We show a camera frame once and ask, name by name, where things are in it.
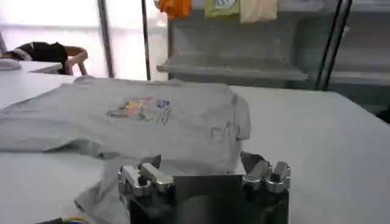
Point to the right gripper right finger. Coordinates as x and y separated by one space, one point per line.
262 173

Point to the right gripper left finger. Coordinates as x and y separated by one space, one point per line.
155 178

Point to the grey printed t-shirt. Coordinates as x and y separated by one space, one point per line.
182 121

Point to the yellow and blue object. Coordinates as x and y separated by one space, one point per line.
73 220

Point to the grey shelf rack with cloths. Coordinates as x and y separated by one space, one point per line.
231 64

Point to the black stand pole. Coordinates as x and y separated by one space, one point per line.
328 61

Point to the white desk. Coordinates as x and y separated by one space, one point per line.
39 66

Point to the person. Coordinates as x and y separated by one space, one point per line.
45 51

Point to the pale rounded desk object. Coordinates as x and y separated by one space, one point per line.
9 64

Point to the thin dark window post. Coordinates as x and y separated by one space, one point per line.
145 39

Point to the dark wide window post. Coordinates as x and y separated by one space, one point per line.
105 36

